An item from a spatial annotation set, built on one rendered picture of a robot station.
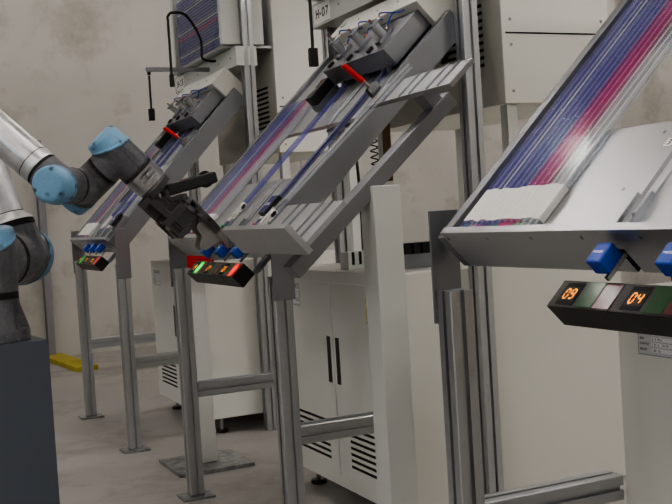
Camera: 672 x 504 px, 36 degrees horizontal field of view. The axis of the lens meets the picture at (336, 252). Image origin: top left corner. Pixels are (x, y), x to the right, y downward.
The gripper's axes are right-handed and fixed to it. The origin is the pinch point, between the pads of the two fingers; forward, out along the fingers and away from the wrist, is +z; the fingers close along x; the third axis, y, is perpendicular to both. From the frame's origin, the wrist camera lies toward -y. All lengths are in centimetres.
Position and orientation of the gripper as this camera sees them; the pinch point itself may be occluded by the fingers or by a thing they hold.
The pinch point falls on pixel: (226, 241)
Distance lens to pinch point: 226.7
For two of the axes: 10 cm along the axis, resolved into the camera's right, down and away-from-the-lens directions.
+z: 6.8, 6.6, 3.2
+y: -6.1, 7.5, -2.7
